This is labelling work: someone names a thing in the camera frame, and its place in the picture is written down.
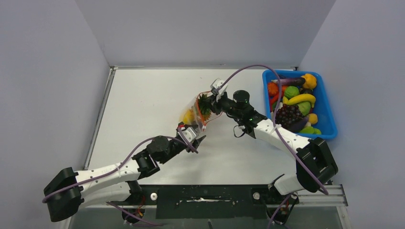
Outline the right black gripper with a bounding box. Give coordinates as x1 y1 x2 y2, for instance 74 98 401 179
204 91 243 121

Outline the toy yellow mango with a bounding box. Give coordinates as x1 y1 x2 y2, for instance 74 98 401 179
180 109 195 125

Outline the clear zip top bag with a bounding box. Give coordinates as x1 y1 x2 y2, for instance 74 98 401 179
179 91 223 132

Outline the toy pineapple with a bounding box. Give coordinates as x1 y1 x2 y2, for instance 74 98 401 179
197 93 212 121

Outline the toy purple grape bunch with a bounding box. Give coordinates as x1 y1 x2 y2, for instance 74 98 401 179
275 104 304 129

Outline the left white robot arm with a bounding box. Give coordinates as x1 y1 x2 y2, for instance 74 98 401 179
42 135 205 222

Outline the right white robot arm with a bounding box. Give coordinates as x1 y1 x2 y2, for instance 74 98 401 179
209 89 338 204

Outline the toy red chili pepper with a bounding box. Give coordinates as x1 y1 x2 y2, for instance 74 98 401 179
269 91 284 106

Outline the toy green custard apple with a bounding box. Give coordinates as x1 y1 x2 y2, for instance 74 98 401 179
284 86 300 99

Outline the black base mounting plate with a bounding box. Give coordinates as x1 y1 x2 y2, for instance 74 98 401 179
113 181 286 219

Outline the toy purple eggplant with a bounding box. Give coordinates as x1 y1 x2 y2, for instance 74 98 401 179
271 77 306 86

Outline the toy light green cabbage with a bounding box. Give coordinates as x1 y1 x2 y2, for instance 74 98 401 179
297 101 312 116

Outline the toy yellow banana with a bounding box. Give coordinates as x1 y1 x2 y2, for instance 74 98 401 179
286 94 316 108

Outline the toy green lime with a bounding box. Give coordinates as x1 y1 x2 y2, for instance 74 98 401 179
299 126 322 135

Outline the toy small yellow fruit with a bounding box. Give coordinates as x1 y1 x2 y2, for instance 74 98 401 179
308 113 318 125

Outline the toy orange bell pepper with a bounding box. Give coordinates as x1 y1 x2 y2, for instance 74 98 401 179
301 73 317 90

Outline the blue plastic bin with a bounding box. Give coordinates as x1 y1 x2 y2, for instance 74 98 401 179
262 70 338 139

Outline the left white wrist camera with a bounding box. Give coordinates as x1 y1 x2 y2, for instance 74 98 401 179
177 125 198 144

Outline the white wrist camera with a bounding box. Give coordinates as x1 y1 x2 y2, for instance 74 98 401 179
177 125 198 144
210 78 227 102

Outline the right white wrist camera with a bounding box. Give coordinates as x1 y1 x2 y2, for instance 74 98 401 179
210 78 227 102

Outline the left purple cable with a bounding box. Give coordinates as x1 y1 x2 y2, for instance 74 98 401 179
42 126 199 204

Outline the purple cable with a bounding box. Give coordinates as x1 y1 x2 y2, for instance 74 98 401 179
218 64 330 229
42 126 199 204

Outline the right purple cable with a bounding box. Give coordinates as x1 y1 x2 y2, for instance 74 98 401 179
218 64 330 229

